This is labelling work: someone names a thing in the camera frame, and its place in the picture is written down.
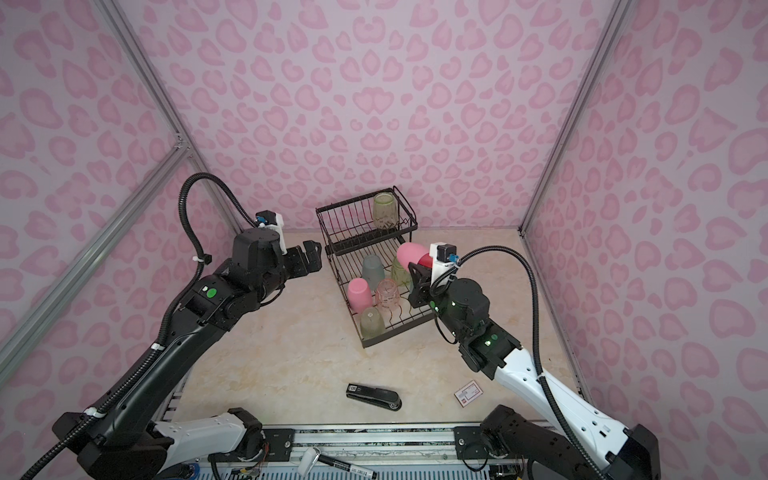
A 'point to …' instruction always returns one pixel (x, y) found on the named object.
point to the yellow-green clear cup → (400, 277)
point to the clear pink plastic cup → (387, 293)
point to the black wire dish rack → (366, 237)
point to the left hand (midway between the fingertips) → (308, 247)
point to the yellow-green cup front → (371, 323)
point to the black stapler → (388, 399)
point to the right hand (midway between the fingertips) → (408, 267)
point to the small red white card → (468, 393)
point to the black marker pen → (311, 456)
